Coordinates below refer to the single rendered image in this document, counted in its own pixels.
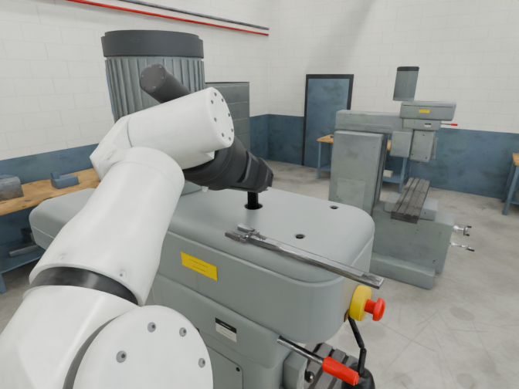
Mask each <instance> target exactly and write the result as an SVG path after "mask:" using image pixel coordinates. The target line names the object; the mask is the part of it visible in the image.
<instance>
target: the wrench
mask: <svg viewBox="0 0 519 389"><path fill-rule="evenodd" d="M238 230H240V231H241V232H245V233H247V234H245V235H240V234H238V233H236V232H232V231H227V232H225V237H228V238H231V239H234V240H236V241H238V242H243V243H246V242H248V241H251V242H254V243H256V244H258V245H261V246H264V247H266V248H268V249H272V250H274V251H277V252H280V253H283V254H284V255H288V256H290V257H293V258H295V259H299V260H301V261H303V262H307V263H309V264H311V265H314V266H317V267H320V268H322V269H326V270H327V271H330V272H333V273H336V274H338V275H340V276H343V277H346V278H349V279H352V280H354V281H356V282H360V283H362V284H365V285H367V286H370V287H373V288H375V289H380V288H381V286H382V284H383V283H384V281H385V280H384V278H382V277H380V276H376V275H373V274H371V273H369V272H365V271H362V270H360V269H356V268H354V267H351V266H347V265H345V264H343V263H340V262H336V261H334V260H331V259H328V258H325V257H323V256H320V255H317V254H314V253H312V252H308V251H305V250H303V249H299V248H297V247H294V246H292V245H288V244H286V243H283V242H279V241H277V240H275V239H272V238H268V237H266V236H263V235H260V231H259V230H256V229H254V228H251V227H249V226H246V225H242V224H239V225H238Z"/></svg>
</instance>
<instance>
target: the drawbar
mask: <svg viewBox="0 0 519 389"><path fill-rule="evenodd" d="M247 199H248V209H249V210H257V209H259V194H258V193H254V192H248V191H247Z"/></svg>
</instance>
